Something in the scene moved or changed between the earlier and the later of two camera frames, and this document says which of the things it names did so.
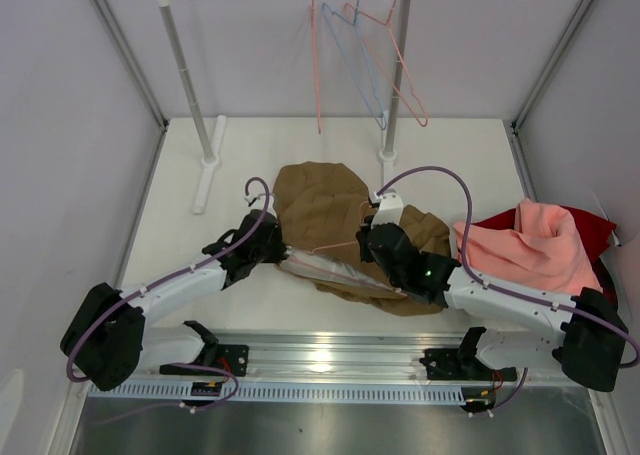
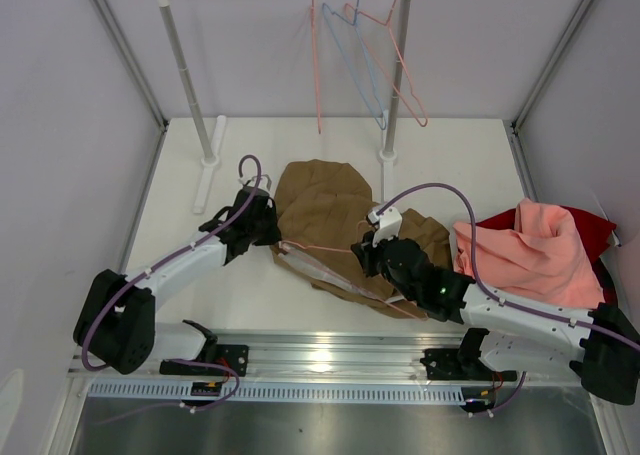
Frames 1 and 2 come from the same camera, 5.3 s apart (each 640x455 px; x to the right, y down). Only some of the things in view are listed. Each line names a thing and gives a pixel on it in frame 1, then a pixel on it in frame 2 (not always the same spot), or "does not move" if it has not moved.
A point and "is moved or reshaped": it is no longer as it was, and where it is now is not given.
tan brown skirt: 319,207 is moved or reshaped
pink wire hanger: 337,246 -> 284,245
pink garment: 543,252 does not move
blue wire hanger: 348,40 does not move
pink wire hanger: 380,39 does not move
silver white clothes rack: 214,128 does not move
